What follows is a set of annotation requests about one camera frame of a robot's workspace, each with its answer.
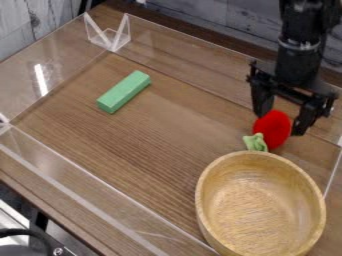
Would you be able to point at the black metal clamp base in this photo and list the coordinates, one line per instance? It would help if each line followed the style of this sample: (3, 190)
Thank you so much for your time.
(43, 245)

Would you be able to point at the clear acrylic enclosure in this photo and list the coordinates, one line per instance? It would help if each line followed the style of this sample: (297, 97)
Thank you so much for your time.
(114, 175)

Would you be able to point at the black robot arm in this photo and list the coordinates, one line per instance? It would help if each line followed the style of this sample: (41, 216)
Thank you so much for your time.
(291, 77)

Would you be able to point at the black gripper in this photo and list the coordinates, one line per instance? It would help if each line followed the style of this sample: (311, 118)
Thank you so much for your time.
(266, 87)

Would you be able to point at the red plush radish toy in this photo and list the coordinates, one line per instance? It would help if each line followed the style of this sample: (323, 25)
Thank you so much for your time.
(271, 130)

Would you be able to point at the wooden bowl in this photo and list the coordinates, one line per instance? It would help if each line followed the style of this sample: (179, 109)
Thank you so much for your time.
(259, 206)

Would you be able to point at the green rectangular block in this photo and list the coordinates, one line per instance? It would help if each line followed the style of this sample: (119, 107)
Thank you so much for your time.
(124, 90)

